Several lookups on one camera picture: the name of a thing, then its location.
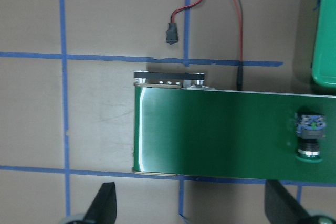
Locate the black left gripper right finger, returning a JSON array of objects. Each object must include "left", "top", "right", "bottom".
[{"left": 264, "top": 180, "right": 311, "bottom": 224}]

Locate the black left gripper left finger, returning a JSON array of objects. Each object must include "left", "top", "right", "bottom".
[{"left": 80, "top": 182, "right": 116, "bottom": 224}]

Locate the green push button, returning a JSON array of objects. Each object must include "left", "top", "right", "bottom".
[{"left": 295, "top": 112, "right": 327, "bottom": 163}]

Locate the green conveyor belt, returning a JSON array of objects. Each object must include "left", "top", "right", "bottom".
[{"left": 133, "top": 71, "right": 335, "bottom": 183}]

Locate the green tray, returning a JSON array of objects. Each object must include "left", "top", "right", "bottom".
[{"left": 312, "top": 0, "right": 335, "bottom": 88}]

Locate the black connector plug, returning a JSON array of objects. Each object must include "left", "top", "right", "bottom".
[{"left": 166, "top": 23, "right": 179, "bottom": 45}]

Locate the red black wire cable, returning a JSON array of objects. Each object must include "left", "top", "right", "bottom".
[{"left": 170, "top": 0, "right": 245, "bottom": 91}]

